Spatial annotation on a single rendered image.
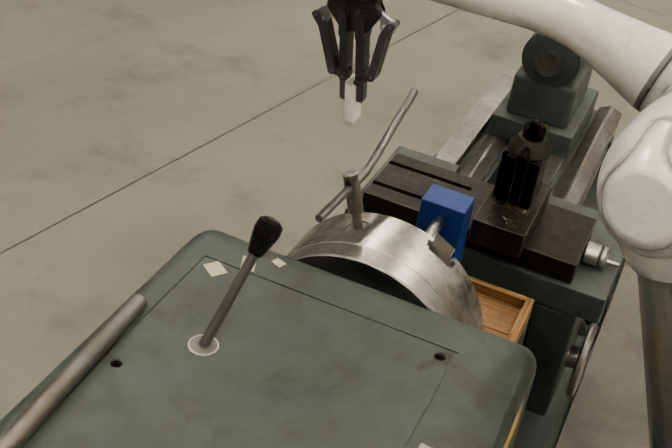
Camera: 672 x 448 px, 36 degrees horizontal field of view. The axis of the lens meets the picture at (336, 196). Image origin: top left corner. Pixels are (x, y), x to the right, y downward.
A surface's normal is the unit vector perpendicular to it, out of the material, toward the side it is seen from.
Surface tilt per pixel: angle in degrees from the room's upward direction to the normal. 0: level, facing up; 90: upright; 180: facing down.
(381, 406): 0
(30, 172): 0
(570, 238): 0
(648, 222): 84
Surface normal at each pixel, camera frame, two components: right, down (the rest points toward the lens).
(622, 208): -0.58, 0.29
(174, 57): 0.12, -0.83
